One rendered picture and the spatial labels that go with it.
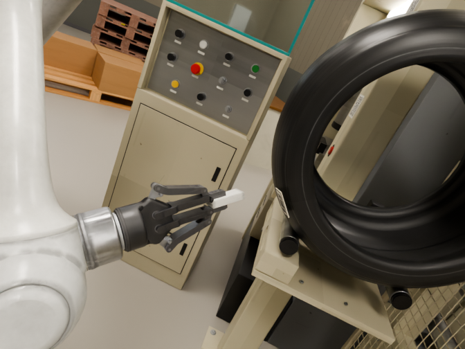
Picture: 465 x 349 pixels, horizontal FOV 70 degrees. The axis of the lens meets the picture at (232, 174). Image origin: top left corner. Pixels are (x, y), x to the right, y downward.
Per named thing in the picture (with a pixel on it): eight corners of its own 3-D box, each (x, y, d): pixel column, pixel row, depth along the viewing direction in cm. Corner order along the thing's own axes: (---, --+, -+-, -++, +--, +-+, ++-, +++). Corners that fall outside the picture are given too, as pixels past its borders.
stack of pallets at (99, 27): (149, 93, 494) (170, 30, 459) (81, 71, 454) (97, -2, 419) (144, 73, 606) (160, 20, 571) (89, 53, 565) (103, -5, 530)
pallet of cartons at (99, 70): (131, 90, 470) (140, 58, 453) (151, 115, 407) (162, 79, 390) (23, 62, 390) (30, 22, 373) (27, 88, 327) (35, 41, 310)
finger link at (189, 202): (148, 215, 58) (147, 207, 58) (205, 197, 63) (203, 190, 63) (155, 221, 55) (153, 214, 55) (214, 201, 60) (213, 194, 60)
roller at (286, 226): (283, 190, 108) (295, 183, 107) (291, 201, 109) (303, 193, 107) (275, 244, 76) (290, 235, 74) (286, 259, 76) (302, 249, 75)
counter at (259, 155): (230, 159, 383) (257, 100, 356) (196, 102, 565) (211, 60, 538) (279, 173, 412) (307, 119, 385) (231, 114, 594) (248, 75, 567)
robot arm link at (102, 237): (84, 256, 57) (119, 244, 59) (91, 281, 49) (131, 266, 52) (70, 207, 54) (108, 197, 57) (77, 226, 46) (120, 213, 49)
